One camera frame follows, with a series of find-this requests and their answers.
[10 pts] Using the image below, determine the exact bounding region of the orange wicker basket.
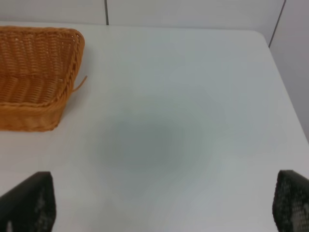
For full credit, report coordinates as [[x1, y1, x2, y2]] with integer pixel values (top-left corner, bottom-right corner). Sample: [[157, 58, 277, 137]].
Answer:
[[0, 26, 85, 132]]

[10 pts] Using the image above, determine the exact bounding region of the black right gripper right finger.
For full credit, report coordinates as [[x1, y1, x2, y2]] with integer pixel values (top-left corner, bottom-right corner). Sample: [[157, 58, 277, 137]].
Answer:
[[272, 170, 309, 232]]

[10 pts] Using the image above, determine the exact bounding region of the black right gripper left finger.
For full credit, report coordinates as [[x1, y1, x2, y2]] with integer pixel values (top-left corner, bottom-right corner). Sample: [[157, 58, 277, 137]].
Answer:
[[0, 172, 56, 232]]

